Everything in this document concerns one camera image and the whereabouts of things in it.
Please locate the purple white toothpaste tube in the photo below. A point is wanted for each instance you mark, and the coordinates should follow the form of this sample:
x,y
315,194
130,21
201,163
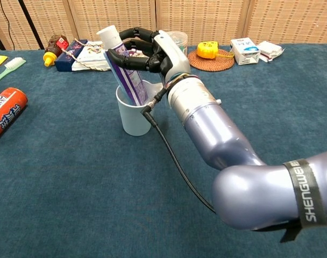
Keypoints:
x,y
131,80

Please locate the white blue milk carton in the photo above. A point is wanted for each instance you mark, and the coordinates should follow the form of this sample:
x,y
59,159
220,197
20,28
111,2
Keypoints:
x,y
244,52

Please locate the orange soda can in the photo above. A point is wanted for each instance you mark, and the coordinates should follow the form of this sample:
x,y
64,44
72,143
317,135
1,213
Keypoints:
x,y
7,113

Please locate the dark blue table cloth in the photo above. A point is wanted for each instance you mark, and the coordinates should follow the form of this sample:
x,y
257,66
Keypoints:
x,y
99,201

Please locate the clear jar of binder clips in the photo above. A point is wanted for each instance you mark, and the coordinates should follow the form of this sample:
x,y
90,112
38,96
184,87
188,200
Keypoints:
x,y
181,40

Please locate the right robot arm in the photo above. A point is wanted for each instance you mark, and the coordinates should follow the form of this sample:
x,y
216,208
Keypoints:
x,y
220,139

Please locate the round woven rattan coaster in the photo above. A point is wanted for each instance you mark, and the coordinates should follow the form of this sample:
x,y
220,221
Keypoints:
x,y
212,64

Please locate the bamboo folding screen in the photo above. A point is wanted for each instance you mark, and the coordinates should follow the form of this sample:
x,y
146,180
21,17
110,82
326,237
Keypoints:
x,y
233,18

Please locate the black tripod stand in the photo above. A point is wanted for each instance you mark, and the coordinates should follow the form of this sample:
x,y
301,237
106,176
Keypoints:
x,y
30,22

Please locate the white tissue packet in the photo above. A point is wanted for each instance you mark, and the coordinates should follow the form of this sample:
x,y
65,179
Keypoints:
x,y
269,49

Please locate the navy blue flat box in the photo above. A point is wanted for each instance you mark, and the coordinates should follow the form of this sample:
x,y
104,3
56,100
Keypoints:
x,y
65,60

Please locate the white printed snack bag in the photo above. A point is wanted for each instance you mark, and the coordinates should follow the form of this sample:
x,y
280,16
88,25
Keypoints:
x,y
91,57

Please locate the brown syrup bottle yellow cap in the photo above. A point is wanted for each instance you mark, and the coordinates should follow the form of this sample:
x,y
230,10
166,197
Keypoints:
x,y
54,48

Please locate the mint green scrub brush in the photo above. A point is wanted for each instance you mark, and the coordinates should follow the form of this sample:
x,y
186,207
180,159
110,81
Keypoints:
x,y
13,64

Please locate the yellow tape measure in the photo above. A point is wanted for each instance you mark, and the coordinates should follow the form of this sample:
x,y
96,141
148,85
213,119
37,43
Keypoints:
x,y
206,51

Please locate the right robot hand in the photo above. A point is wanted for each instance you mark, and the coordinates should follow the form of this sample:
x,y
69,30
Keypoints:
x,y
171,53

